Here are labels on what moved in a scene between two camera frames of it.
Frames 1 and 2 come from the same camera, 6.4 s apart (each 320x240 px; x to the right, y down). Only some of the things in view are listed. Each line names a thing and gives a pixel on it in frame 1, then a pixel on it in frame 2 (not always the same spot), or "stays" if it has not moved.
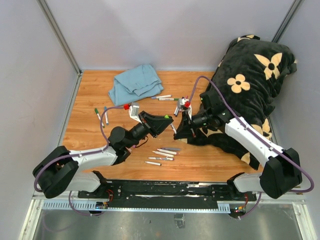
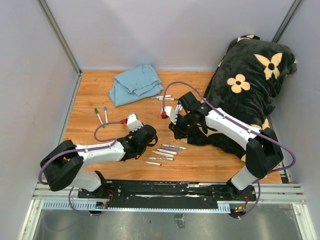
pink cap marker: [166, 151] stays
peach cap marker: [164, 154] stays
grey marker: [172, 149] stays
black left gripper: [154, 124] -> [134, 133]
